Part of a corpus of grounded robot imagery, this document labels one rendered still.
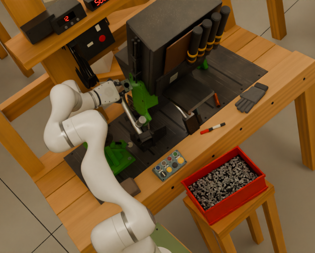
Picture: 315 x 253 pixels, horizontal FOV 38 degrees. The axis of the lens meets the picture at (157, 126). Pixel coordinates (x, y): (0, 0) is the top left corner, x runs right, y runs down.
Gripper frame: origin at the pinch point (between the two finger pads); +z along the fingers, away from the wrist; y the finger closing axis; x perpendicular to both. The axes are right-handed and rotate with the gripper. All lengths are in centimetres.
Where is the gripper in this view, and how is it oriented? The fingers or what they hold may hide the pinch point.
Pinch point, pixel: (123, 87)
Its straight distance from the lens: 220.4
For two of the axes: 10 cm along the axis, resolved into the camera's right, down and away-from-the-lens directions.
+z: 8.0, -3.8, 4.6
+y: -4.4, -9.0, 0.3
